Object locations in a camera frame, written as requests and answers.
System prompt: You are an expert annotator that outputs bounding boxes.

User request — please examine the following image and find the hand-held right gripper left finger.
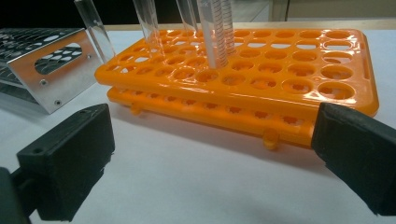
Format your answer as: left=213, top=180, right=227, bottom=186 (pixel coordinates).
left=16, top=103, right=116, bottom=222

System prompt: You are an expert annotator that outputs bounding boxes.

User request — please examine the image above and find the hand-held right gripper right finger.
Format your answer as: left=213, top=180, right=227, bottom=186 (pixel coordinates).
left=311, top=102, right=396, bottom=217

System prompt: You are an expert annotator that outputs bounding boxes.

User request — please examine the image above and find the silver metal test tube rack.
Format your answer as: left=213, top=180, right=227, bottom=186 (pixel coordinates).
left=0, top=27, right=108, bottom=116

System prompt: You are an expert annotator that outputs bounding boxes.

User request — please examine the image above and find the orange plastic test tube rack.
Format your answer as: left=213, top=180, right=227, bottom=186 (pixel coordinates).
left=93, top=28, right=380, bottom=151

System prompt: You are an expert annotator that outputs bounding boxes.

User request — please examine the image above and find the clear plastic test tube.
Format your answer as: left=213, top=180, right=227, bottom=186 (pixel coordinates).
left=74, top=0, right=117, bottom=63

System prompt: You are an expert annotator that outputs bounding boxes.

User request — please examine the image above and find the blue capped test tube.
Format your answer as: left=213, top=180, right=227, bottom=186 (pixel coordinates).
left=133, top=0, right=165, bottom=59
left=176, top=0, right=199, bottom=34

